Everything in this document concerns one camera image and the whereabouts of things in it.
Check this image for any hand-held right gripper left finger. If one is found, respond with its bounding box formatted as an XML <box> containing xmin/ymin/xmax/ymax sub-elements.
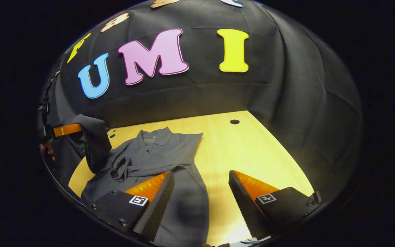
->
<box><xmin>86</xmin><ymin>170</ymin><xmax>176</xmax><ymax>242</ymax></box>

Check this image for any grey polo shirt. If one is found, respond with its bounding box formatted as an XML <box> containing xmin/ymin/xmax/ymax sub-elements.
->
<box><xmin>69</xmin><ymin>114</ymin><xmax>210</xmax><ymax>247</ymax></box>

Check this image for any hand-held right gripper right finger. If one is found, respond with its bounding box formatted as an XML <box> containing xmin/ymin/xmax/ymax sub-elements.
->
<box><xmin>228</xmin><ymin>170</ymin><xmax>322</xmax><ymax>240</ymax></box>

